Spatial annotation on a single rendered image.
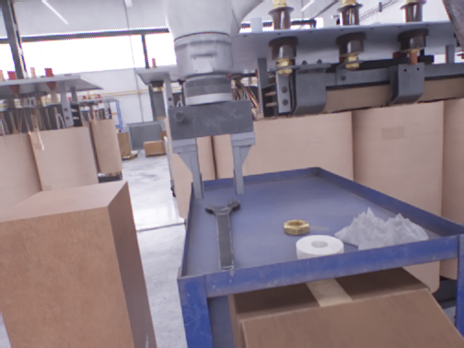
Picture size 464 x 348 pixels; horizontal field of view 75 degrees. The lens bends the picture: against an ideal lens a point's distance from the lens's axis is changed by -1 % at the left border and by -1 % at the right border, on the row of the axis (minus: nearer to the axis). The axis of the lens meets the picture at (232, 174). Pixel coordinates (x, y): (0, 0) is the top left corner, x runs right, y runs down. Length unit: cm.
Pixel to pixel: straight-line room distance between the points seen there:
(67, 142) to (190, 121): 245
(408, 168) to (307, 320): 107
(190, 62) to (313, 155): 83
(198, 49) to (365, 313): 45
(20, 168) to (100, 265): 225
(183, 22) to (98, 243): 59
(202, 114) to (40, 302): 68
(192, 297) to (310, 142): 89
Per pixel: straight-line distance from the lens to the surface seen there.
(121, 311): 95
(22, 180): 307
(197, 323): 46
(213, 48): 47
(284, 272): 44
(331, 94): 140
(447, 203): 178
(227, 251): 53
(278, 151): 120
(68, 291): 94
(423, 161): 151
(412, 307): 55
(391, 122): 141
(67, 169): 290
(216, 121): 48
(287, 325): 49
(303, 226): 60
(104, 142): 662
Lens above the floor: 111
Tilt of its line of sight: 11 degrees down
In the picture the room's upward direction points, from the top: 6 degrees counter-clockwise
